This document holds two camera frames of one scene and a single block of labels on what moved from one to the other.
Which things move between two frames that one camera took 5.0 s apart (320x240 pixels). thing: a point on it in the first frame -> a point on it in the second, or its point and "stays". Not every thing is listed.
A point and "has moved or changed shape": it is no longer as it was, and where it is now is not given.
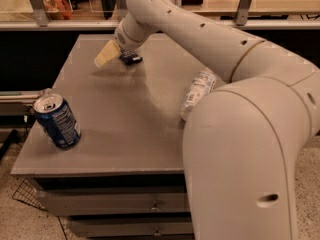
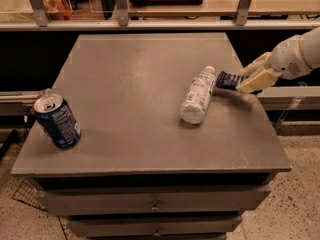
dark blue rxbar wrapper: [130, 57] has moved or changed shape
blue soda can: [57, 120] stays
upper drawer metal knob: [155, 208] stays
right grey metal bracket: [241, 15] stays
